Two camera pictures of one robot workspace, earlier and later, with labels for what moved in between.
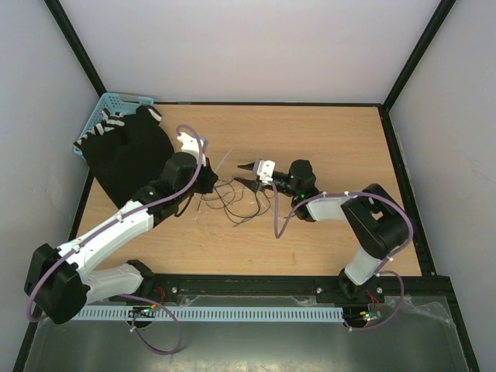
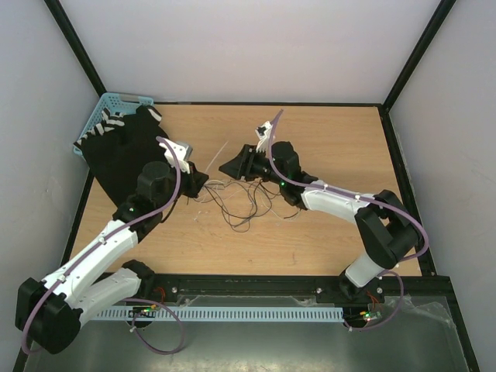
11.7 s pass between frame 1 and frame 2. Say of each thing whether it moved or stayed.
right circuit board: stayed
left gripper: moved
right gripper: moved
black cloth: stayed
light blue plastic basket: stayed
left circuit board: stayed
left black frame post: stayed
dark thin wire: moved
